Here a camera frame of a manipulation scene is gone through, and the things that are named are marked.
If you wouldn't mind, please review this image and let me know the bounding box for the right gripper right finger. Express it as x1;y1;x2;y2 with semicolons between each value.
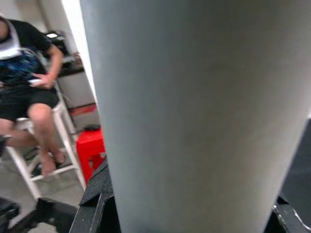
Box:
264;195;311;233

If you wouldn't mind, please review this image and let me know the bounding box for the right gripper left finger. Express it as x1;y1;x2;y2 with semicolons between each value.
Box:
69;157;122;233

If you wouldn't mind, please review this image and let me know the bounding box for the white plastic table leg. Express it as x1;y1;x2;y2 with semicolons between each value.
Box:
79;0;311;233

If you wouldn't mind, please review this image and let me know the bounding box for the person hand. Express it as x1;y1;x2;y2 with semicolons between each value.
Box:
36;72;55;89

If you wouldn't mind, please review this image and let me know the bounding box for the red plastic stool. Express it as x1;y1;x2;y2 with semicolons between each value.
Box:
76;127;107;185

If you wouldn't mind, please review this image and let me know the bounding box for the black tablecloth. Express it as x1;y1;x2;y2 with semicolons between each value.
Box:
279;118;311;219

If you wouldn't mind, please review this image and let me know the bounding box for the grey cabinet with red stripe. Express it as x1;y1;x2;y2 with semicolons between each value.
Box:
57;70;102;133

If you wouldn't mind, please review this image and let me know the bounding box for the person torso black shirt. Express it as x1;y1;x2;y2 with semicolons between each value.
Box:
0;17;53;98

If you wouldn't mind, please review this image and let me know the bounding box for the white stool frame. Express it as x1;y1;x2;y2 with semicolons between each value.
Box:
4;82;87;200

